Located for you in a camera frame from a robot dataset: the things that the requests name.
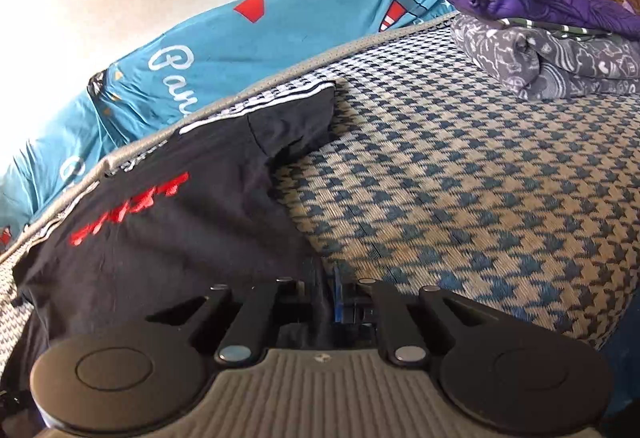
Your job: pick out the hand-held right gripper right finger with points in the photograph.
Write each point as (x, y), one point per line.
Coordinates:
(341, 298)

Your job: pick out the striped folded cloth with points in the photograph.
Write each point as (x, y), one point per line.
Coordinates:
(575, 31)

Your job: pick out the blue houndstooth bed mat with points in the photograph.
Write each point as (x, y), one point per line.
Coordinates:
(475, 167)

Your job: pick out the blue patterned bed sheet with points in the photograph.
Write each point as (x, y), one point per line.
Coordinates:
(300, 17)

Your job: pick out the grey patterned folded blanket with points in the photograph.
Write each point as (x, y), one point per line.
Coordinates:
(550, 62)

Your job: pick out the black t-shirt with red print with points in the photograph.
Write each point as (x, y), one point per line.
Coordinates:
(175, 228)

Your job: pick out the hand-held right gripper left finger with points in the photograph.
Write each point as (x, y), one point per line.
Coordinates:
(250, 318)

